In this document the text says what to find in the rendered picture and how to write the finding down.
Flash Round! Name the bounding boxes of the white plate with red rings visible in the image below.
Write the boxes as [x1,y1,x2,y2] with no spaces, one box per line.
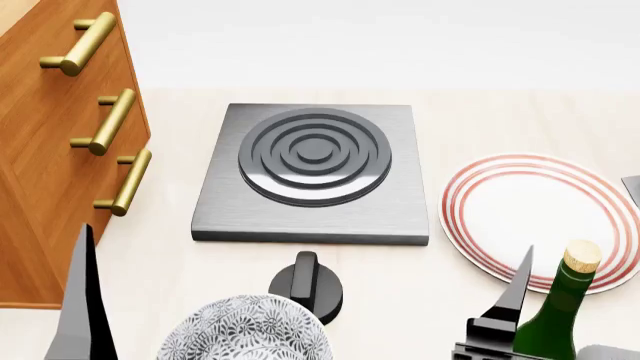
[438,152,640,296]

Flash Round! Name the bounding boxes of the wooden drawer cabinet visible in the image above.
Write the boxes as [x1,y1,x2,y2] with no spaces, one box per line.
[0,0,152,310]

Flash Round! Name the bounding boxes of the dark round ringed burner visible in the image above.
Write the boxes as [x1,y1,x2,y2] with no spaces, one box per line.
[237,107,394,207]

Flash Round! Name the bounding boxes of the black stove knob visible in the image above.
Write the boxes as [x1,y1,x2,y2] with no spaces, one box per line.
[267,250,345,327]

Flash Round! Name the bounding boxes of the grey floral patterned bowl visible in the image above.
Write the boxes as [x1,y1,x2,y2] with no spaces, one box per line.
[156,293,335,360]

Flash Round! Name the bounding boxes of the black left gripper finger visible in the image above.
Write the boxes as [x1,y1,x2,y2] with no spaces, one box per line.
[43,222,119,360]

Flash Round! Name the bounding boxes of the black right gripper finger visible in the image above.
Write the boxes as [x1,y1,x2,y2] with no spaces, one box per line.
[466,244,535,345]
[574,343,640,360]

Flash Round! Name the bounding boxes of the grey metal object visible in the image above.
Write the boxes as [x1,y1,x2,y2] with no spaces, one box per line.
[620,174,640,212]

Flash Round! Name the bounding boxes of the grey square hotplate base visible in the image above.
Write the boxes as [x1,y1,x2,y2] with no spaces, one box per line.
[190,102,431,248]

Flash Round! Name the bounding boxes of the brass cabinet handle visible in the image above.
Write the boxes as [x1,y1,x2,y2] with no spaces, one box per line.
[39,11,118,78]
[92,147,153,218]
[69,87,137,157]

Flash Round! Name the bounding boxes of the green wine bottle with cork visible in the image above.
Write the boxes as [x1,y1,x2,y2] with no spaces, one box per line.
[512,239,603,360]

